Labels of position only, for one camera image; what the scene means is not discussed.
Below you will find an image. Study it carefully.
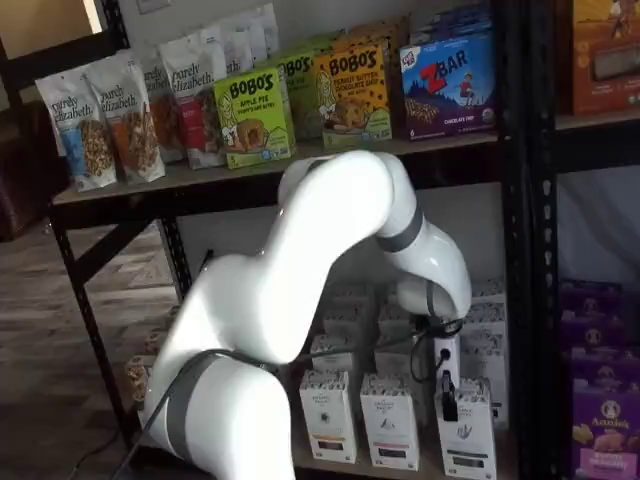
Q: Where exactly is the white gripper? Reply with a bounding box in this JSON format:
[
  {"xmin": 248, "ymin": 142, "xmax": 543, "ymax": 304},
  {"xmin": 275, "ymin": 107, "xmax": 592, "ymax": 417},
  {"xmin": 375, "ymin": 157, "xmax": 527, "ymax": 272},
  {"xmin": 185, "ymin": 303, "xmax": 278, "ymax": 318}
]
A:
[{"xmin": 432, "ymin": 334, "xmax": 461, "ymax": 423}]

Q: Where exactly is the white box green strip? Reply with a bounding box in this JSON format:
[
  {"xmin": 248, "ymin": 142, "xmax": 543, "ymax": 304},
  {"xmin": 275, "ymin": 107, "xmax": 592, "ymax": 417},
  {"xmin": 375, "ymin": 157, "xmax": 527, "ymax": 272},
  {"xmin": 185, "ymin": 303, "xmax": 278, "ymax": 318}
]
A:
[
  {"xmin": 470, "ymin": 277, "xmax": 507, "ymax": 299},
  {"xmin": 433, "ymin": 376, "xmax": 499, "ymax": 480},
  {"xmin": 468, "ymin": 294, "xmax": 508, "ymax": 324},
  {"xmin": 458, "ymin": 319, "xmax": 508, "ymax": 429}
]

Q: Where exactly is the white box pink strip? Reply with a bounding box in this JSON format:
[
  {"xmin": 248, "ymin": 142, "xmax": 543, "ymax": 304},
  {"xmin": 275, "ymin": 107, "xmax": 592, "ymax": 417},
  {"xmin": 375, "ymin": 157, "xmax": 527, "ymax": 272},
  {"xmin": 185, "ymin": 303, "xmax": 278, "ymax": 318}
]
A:
[
  {"xmin": 359, "ymin": 371, "xmax": 422, "ymax": 472},
  {"xmin": 376, "ymin": 299, "xmax": 419, "ymax": 347},
  {"xmin": 373, "ymin": 344, "xmax": 417, "ymax": 377}
]

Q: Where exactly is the white box orange strip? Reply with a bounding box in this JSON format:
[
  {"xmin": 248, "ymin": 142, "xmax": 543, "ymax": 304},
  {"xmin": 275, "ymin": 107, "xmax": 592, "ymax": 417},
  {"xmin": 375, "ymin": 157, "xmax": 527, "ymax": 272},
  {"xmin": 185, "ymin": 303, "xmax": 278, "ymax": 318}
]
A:
[
  {"xmin": 321, "ymin": 301, "xmax": 377, "ymax": 340},
  {"xmin": 328, "ymin": 282, "xmax": 377, "ymax": 307},
  {"xmin": 298, "ymin": 368, "xmax": 360, "ymax": 465},
  {"xmin": 309, "ymin": 333, "xmax": 374, "ymax": 374}
]

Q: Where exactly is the purple Annie's box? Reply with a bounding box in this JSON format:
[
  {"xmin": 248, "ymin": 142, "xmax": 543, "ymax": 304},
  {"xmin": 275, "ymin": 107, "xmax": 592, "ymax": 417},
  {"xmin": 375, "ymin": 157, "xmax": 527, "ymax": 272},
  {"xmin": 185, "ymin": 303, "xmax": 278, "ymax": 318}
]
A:
[
  {"xmin": 558, "ymin": 278, "xmax": 627, "ymax": 352},
  {"xmin": 568, "ymin": 348, "xmax": 640, "ymax": 480}
]

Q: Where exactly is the black metal shelf rack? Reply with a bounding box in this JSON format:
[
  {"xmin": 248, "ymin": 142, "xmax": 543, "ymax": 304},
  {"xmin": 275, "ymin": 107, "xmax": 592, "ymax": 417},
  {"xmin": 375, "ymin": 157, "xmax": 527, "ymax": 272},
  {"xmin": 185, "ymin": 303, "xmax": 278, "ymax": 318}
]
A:
[
  {"xmin": 0, "ymin": 0, "xmax": 529, "ymax": 480},
  {"xmin": 527, "ymin": 0, "xmax": 640, "ymax": 480}
]

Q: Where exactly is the white granola box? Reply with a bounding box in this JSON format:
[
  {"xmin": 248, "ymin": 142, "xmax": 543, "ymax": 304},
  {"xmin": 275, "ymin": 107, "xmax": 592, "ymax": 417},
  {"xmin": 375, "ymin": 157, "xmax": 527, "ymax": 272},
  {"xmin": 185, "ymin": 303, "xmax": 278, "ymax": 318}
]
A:
[
  {"xmin": 123, "ymin": 353, "xmax": 153, "ymax": 402},
  {"xmin": 143, "ymin": 305, "xmax": 180, "ymax": 352}
]

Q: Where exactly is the blue Zbar box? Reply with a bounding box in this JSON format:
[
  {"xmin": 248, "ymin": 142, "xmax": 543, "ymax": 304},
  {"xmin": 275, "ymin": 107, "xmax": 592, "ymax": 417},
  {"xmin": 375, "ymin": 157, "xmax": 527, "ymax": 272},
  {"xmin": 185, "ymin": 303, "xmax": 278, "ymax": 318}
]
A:
[
  {"xmin": 408, "ymin": 3, "xmax": 495, "ymax": 47},
  {"xmin": 398, "ymin": 33, "xmax": 499, "ymax": 142}
]

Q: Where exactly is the yellow Bobo's peanut butter box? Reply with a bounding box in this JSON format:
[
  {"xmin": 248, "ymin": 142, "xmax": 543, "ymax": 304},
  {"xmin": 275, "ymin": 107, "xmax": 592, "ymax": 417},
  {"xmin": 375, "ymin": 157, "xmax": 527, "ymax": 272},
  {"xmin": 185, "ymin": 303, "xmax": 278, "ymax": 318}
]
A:
[
  {"xmin": 313, "ymin": 43, "xmax": 395, "ymax": 150},
  {"xmin": 343, "ymin": 18, "xmax": 407, "ymax": 53}
]

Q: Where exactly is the green Bobo's apple pie box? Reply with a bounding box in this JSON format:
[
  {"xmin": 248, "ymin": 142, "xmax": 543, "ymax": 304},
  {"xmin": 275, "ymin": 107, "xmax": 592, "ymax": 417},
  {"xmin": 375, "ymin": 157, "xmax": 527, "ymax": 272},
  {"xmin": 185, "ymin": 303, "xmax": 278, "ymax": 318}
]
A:
[
  {"xmin": 271, "ymin": 46, "xmax": 327, "ymax": 142},
  {"xmin": 213, "ymin": 66, "xmax": 297, "ymax": 170}
]

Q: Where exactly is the brown shelf board with snacks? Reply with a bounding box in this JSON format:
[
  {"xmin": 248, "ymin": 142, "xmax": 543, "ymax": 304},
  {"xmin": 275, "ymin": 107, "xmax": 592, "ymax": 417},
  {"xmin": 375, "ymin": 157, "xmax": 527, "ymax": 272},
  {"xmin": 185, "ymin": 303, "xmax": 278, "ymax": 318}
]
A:
[{"xmin": 51, "ymin": 130, "xmax": 502, "ymax": 207}]

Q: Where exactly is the orange snack box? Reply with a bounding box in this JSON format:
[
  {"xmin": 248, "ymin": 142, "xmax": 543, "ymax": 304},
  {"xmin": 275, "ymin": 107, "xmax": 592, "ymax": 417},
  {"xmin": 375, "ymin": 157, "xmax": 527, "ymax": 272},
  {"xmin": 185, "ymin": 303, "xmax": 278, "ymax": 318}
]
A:
[{"xmin": 568, "ymin": 0, "xmax": 640, "ymax": 117}]

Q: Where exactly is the Purely Elizabeth bag red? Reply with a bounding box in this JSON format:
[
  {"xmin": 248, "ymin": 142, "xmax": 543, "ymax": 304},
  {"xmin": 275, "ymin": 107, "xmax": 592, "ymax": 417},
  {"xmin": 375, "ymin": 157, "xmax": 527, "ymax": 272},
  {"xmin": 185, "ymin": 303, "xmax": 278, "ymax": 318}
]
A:
[{"xmin": 158, "ymin": 33, "xmax": 230, "ymax": 170}]

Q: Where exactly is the Purely Elizabeth bag brown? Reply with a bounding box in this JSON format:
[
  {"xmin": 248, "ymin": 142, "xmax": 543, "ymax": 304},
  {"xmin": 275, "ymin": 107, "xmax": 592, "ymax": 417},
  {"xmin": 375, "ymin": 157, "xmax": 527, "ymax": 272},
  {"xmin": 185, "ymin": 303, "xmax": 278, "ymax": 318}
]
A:
[{"xmin": 141, "ymin": 53, "xmax": 187, "ymax": 165}]

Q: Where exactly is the white granola bag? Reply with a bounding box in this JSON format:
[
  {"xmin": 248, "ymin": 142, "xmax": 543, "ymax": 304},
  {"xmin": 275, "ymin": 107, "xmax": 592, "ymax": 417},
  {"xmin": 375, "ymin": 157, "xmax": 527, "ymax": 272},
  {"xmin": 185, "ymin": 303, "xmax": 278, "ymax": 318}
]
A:
[
  {"xmin": 219, "ymin": 13, "xmax": 267, "ymax": 72},
  {"xmin": 198, "ymin": 23, "xmax": 242, "ymax": 77},
  {"xmin": 248, "ymin": 3, "xmax": 280, "ymax": 57}
]

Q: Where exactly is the Purely Elizabeth bag orange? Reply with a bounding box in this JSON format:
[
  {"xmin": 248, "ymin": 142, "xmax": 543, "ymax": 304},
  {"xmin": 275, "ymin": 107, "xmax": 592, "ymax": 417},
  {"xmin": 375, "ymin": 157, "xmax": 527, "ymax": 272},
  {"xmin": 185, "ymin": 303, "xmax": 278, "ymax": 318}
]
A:
[{"xmin": 86, "ymin": 48, "xmax": 167, "ymax": 185}]

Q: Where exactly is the Purely Elizabeth bag blue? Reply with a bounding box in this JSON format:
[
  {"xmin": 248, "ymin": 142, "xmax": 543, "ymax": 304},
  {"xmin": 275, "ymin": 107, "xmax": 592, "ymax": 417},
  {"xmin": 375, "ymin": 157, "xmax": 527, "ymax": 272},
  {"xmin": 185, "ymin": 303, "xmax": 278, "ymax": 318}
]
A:
[{"xmin": 34, "ymin": 64, "xmax": 119, "ymax": 194}]

